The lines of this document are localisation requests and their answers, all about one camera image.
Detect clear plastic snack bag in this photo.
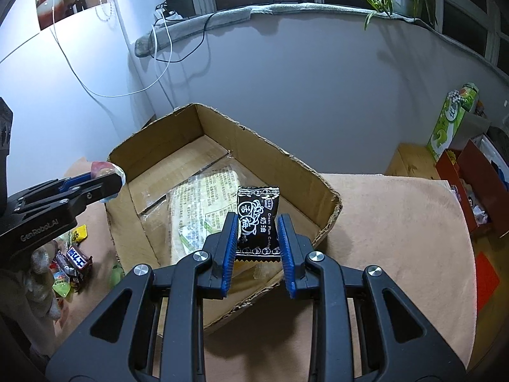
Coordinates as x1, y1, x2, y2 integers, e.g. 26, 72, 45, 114
137, 167, 287, 280

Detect white charger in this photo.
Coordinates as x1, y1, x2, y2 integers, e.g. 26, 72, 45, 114
154, 2, 182, 20

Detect black cable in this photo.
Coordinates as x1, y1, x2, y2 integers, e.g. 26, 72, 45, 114
154, 9, 212, 64

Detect red box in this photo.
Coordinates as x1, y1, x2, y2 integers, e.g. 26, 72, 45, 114
435, 139, 509, 234

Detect grey windowsill cloth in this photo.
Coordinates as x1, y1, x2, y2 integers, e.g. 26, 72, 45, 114
134, 2, 438, 59

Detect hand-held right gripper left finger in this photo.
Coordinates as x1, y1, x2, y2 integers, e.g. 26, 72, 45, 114
45, 212, 239, 382

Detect white cable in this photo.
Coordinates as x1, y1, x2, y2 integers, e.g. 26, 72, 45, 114
50, 0, 173, 98

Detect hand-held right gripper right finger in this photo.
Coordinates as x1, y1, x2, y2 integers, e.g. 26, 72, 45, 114
277, 214, 467, 382

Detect brown chocolate bar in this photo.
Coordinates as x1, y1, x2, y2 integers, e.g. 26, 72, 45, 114
65, 244, 94, 284

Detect cardboard box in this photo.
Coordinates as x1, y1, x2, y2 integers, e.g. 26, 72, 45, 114
104, 103, 343, 330

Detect red paper packet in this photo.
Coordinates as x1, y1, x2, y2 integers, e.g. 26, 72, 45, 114
472, 252, 502, 312

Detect pink jelly cup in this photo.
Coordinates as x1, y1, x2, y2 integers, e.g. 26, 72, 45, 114
91, 160, 127, 202

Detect green tall box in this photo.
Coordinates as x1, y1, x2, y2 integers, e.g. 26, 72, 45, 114
427, 83, 480, 162

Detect person's left hand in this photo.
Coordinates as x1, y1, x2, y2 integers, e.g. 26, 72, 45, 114
22, 243, 66, 320

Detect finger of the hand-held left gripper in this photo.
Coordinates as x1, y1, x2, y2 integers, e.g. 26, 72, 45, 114
16, 173, 124, 216
10, 172, 94, 208

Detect black candy packet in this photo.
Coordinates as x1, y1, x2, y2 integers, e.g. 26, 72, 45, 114
234, 185, 284, 264

